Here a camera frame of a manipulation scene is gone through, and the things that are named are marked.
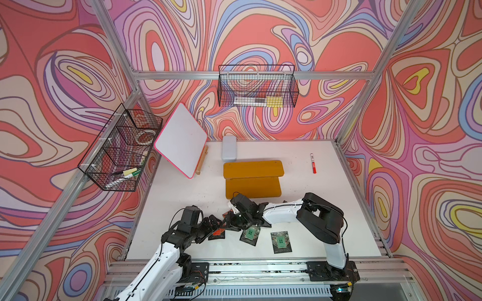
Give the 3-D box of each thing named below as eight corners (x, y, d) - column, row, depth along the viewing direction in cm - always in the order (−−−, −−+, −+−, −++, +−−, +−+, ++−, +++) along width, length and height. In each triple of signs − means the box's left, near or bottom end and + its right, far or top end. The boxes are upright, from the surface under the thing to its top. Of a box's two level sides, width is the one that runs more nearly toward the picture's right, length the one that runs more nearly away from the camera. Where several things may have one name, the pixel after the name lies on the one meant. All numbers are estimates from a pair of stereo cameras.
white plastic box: (220, 161, 112) (220, 159, 110) (223, 137, 125) (222, 135, 124) (236, 161, 112) (236, 159, 110) (237, 138, 125) (237, 135, 124)
